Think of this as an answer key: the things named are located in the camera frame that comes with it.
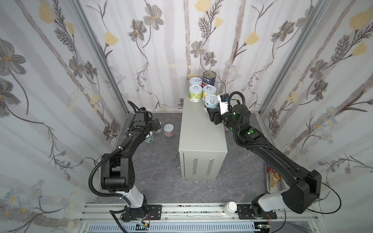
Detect teal label can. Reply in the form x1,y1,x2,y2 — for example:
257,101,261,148
144,131,154,143

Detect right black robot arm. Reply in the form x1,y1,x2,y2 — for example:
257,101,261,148
206,91,324,219

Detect blue red tomato can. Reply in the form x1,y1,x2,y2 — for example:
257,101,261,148
202,70,217,87

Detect pink label can left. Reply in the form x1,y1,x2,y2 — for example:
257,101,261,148
163,123,174,137

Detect yellow label can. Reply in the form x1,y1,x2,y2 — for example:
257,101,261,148
202,85,217,99

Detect pink white can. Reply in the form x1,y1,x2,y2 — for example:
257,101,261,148
189,77,202,86

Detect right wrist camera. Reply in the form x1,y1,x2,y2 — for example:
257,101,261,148
218,93,229,115

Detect dark label can left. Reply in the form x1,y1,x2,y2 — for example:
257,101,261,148
154,126,163,133

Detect green label can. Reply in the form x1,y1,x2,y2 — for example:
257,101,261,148
188,85,203,103

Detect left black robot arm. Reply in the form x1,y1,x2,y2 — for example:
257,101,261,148
88,101,161,222

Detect white cable duct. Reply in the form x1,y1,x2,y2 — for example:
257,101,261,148
87,222,261,233

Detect red handled scissors package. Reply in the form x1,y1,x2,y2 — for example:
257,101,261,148
265,163,283,193

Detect aluminium rail frame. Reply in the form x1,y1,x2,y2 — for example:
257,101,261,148
76,203,325,233

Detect grey metal cabinet box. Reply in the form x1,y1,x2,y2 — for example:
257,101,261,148
178,98,228,180

